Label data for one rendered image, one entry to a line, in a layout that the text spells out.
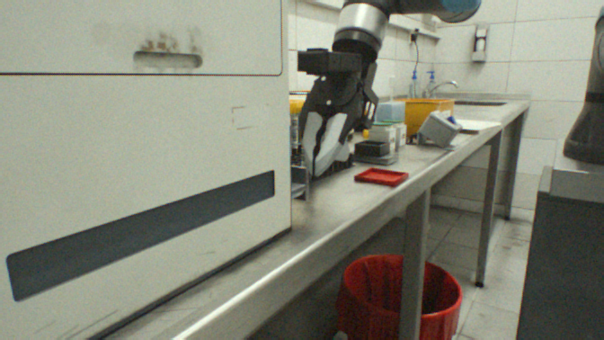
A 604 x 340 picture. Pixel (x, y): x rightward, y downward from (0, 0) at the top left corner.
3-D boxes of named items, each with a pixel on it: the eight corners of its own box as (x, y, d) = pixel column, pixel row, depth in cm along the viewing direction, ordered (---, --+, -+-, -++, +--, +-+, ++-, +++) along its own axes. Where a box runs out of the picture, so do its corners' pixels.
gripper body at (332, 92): (371, 134, 57) (390, 62, 59) (350, 109, 50) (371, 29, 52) (327, 130, 61) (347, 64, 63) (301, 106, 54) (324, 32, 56)
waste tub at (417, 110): (437, 141, 99) (439, 102, 96) (388, 136, 106) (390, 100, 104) (452, 135, 109) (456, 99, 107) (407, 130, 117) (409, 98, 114)
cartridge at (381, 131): (387, 156, 79) (389, 124, 78) (367, 154, 82) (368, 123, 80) (395, 154, 83) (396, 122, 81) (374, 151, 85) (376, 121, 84)
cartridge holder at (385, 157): (387, 165, 71) (388, 147, 71) (345, 160, 76) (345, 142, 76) (398, 160, 76) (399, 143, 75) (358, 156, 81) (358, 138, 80)
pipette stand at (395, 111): (395, 147, 91) (398, 104, 88) (368, 144, 94) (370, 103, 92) (408, 140, 99) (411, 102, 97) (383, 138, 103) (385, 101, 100)
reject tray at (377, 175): (394, 186, 58) (394, 182, 58) (353, 180, 62) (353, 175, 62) (408, 177, 64) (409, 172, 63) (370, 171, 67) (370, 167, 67)
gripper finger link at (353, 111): (353, 147, 51) (369, 87, 52) (349, 142, 50) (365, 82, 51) (323, 143, 53) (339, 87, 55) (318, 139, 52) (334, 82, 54)
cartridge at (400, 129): (398, 152, 85) (401, 121, 83) (378, 149, 87) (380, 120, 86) (404, 148, 88) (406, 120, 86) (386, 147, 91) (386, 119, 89)
